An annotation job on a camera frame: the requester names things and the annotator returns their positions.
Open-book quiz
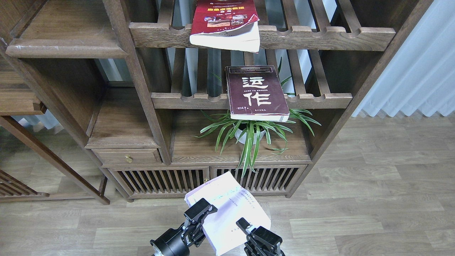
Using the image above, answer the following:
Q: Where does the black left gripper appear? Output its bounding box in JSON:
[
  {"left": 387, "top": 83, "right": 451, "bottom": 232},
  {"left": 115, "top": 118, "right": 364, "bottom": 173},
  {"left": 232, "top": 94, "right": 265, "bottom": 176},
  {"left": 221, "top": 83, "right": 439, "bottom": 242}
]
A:
[{"left": 150, "top": 198, "right": 218, "bottom": 256}]

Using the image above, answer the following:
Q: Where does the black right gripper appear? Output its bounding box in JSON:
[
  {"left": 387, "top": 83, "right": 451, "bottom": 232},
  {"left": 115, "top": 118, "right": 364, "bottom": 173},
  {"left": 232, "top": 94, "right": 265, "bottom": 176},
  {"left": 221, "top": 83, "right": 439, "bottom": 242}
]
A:
[{"left": 236, "top": 218, "right": 285, "bottom": 256}]

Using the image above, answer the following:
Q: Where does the white lavender book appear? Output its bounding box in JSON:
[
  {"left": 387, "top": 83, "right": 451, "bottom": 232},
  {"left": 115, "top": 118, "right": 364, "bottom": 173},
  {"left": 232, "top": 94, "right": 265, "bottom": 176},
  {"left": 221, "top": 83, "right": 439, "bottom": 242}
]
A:
[{"left": 185, "top": 172, "right": 271, "bottom": 256}]

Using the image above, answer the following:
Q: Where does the red cover book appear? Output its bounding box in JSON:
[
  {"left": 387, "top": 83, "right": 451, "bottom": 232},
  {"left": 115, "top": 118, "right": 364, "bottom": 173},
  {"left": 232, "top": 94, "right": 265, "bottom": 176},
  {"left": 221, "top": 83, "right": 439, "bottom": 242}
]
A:
[{"left": 189, "top": 0, "right": 260, "bottom": 53}]

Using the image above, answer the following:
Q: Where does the left slatted cabinet door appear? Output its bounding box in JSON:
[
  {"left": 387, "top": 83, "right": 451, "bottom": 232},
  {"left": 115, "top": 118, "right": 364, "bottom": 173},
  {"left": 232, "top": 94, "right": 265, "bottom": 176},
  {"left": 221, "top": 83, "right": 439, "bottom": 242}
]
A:
[{"left": 109, "top": 167, "right": 210, "bottom": 199}]

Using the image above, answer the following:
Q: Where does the slatted cabinet door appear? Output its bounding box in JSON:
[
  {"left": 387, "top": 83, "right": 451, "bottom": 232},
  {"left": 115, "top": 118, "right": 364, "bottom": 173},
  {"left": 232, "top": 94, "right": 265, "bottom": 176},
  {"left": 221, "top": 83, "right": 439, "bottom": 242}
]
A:
[
  {"left": 109, "top": 167, "right": 210, "bottom": 199},
  {"left": 210, "top": 164, "right": 307, "bottom": 197}
]

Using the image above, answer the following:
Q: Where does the right slatted cabinet door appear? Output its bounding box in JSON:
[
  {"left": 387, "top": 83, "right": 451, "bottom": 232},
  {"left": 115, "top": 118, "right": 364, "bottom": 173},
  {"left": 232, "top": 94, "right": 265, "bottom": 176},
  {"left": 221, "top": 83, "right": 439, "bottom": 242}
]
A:
[{"left": 210, "top": 164, "right": 307, "bottom": 197}]

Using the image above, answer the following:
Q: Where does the green spider plant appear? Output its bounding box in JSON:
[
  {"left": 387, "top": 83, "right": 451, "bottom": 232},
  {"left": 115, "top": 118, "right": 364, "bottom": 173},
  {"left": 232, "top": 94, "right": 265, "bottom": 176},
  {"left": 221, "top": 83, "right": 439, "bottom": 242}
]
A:
[{"left": 193, "top": 57, "right": 321, "bottom": 178}]

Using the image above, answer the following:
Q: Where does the white plant pot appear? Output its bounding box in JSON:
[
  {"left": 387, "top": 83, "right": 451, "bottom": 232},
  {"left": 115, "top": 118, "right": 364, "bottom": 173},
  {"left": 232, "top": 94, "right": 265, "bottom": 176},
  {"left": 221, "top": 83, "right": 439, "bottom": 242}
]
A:
[{"left": 235, "top": 123, "right": 257, "bottom": 145}]

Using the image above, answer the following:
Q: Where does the small wooden drawer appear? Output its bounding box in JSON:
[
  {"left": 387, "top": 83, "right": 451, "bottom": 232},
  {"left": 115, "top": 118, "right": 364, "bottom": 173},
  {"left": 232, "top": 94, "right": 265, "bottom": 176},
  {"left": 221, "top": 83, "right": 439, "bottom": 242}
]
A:
[{"left": 92, "top": 149, "right": 161, "bottom": 167}]

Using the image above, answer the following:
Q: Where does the dark wooden bookshelf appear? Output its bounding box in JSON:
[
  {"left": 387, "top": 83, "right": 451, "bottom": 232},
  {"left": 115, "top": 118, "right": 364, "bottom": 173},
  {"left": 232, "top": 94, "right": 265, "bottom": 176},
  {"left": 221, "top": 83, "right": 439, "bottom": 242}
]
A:
[{"left": 1, "top": 0, "right": 433, "bottom": 201}]

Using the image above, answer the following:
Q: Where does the dark maroon book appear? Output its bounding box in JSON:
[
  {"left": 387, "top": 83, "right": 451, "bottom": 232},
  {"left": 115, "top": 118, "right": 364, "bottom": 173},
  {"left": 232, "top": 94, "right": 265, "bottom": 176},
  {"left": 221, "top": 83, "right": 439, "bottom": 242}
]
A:
[{"left": 225, "top": 65, "right": 290, "bottom": 123}]

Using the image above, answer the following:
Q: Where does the white curtain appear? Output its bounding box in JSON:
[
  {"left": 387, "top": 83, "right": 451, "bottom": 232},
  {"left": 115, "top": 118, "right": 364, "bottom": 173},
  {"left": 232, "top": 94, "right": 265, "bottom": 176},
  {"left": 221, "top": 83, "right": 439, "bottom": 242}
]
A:
[{"left": 353, "top": 0, "right": 455, "bottom": 117}]

